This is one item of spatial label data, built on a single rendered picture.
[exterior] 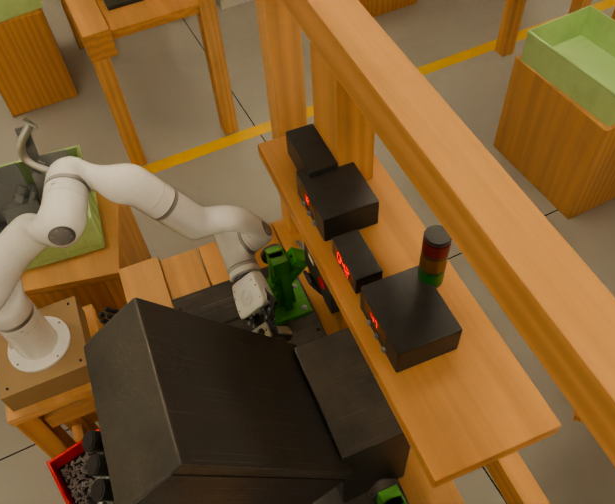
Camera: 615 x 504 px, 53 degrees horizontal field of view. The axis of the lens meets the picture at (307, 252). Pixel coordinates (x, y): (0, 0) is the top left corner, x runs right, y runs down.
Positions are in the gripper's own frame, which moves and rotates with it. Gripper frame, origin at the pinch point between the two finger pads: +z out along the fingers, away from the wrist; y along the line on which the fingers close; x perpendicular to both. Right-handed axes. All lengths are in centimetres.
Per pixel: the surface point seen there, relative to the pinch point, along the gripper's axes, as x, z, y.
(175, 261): 21, -48, -46
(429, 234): -19, 9, 60
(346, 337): 8.5, 10.5, 16.1
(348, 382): 3.1, 21.3, 15.1
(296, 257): 20.8, -20.8, 2.8
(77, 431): 19, -17, -129
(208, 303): 19.6, -26.0, -36.2
